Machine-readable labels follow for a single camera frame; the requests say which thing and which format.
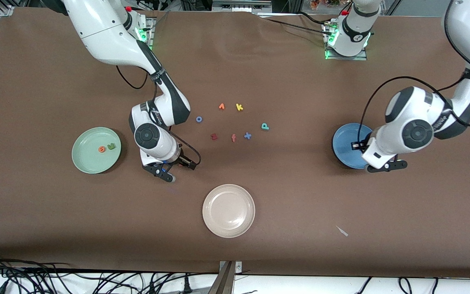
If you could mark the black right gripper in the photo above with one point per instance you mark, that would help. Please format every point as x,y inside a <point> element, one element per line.
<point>183,161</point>

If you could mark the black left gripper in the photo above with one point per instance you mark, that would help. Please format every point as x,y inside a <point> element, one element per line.
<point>362,144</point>

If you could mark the teal foam letter p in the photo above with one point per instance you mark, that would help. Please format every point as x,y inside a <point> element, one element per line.
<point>263,127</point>

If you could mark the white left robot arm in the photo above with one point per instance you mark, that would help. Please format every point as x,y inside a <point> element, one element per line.
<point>394,141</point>

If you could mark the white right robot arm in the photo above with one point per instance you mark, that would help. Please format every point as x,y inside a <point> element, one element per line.
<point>108,36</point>

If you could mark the blue plate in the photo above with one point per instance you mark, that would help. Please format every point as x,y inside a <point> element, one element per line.
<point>343,147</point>

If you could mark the beige plate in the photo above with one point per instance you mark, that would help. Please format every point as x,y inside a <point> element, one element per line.
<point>229,210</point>

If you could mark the brown table cover sheet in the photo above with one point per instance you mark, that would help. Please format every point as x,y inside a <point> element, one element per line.
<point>300,204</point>

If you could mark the white paper scrap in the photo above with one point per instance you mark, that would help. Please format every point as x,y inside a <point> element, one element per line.
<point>343,232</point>

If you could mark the green plate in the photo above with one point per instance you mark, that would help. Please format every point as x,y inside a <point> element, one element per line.
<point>88,159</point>

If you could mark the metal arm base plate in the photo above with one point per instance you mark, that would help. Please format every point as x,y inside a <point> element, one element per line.
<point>347,58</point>
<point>151,32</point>

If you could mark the aluminium profile post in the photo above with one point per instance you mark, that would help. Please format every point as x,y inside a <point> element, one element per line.
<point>227,281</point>

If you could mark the aluminium frame rail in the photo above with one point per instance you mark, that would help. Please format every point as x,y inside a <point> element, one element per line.
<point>241,5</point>

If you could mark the aluminium corner bracket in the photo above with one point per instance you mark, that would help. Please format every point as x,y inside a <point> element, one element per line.
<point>6,10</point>

